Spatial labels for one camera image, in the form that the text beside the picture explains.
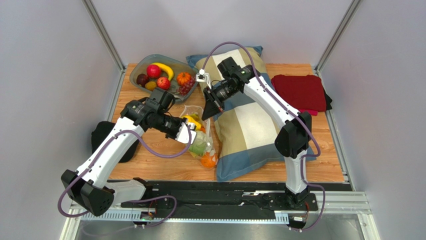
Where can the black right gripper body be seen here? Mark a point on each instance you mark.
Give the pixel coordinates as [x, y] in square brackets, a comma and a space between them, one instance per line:
[213, 100]

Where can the yellow banana bunch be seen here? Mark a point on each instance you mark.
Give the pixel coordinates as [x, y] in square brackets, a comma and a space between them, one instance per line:
[194, 119]

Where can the small orange pumpkin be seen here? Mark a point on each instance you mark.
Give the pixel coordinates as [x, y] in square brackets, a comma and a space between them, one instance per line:
[183, 77]

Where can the green cabbage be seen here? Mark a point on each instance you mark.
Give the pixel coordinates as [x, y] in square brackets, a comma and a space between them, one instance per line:
[201, 145]

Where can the clear polka-dot zip bag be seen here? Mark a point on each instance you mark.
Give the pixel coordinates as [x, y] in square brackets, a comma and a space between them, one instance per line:
[190, 109]

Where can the orange fruit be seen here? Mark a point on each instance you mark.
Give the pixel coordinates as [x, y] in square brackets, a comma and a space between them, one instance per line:
[209, 160]

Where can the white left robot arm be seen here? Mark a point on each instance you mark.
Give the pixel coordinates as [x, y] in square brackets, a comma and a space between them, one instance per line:
[89, 187]

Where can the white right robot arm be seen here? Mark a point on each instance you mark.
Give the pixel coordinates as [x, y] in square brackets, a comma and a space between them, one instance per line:
[295, 128]

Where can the red grape bunch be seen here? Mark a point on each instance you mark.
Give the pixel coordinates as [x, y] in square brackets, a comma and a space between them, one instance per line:
[186, 87]

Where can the blue beige white pillow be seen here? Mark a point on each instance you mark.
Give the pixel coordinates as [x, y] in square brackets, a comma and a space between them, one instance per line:
[246, 132]

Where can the red peach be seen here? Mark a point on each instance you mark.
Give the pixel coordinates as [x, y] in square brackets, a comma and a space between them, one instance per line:
[163, 83]

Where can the olive green round fruit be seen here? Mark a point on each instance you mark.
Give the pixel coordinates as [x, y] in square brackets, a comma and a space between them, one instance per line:
[150, 86]

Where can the red apple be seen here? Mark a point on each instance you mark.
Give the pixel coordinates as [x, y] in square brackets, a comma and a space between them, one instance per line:
[153, 71]

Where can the dark purple fruit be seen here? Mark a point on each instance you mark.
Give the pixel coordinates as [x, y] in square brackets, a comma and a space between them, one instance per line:
[142, 79]

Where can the grey plastic fruit basin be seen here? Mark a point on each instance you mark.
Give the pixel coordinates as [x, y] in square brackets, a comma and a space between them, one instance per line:
[174, 76]

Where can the red folded cloth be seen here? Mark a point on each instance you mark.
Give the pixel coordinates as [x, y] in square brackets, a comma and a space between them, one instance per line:
[302, 92]

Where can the pink cloth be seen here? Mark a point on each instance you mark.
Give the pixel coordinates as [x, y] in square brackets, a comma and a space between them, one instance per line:
[310, 111]

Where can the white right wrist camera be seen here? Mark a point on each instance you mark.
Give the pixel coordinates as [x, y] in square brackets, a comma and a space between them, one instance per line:
[203, 79]

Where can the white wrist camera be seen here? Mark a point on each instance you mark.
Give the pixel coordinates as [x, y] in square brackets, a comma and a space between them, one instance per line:
[203, 79]
[186, 133]

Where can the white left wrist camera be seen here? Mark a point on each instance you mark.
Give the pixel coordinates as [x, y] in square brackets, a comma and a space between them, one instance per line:
[186, 133]

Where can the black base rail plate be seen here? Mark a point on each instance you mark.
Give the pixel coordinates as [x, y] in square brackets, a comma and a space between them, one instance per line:
[210, 200]

